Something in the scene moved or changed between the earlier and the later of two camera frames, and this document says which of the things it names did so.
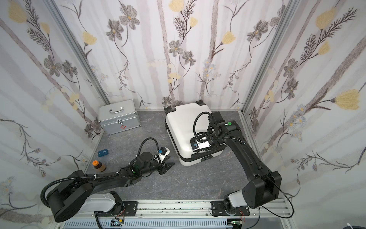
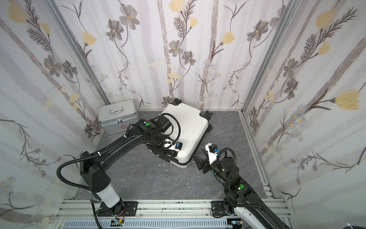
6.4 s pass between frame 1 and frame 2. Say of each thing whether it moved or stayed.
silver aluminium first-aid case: stayed
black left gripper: moved
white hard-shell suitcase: moved
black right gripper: moved
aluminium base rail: stayed
